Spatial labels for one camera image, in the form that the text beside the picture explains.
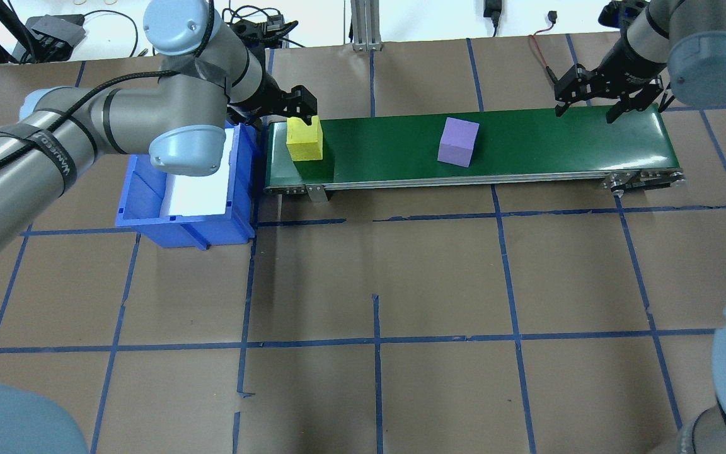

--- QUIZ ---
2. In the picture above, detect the yellow foam block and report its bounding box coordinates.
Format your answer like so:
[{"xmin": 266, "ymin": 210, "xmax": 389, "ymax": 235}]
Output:
[{"xmin": 285, "ymin": 115, "xmax": 326, "ymax": 162}]

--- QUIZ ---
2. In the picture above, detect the purple foam block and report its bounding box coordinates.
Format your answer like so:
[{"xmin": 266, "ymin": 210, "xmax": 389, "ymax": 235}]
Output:
[{"xmin": 437, "ymin": 117, "xmax": 481, "ymax": 168}]

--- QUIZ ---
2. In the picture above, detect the green conveyor belt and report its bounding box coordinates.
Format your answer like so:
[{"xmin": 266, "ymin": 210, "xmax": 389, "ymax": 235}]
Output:
[{"xmin": 263, "ymin": 104, "xmax": 686, "ymax": 204}]

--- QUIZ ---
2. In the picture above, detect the blue plastic storage bin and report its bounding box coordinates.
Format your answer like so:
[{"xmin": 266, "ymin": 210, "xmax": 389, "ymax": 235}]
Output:
[{"xmin": 115, "ymin": 120, "xmax": 263, "ymax": 251}]

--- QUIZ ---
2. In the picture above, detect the thin red wire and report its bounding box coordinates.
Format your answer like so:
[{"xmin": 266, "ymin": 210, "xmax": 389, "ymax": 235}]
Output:
[{"xmin": 529, "ymin": 28, "xmax": 559, "ymax": 86}]

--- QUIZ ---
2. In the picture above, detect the aluminium profile post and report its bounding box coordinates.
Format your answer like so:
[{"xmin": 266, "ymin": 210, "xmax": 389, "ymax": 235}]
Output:
[{"xmin": 350, "ymin": 0, "xmax": 384, "ymax": 51}]

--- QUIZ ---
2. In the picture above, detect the black camera stand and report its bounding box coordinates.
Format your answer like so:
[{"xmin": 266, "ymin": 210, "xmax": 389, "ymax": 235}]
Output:
[{"xmin": 0, "ymin": 0, "xmax": 86, "ymax": 62}]

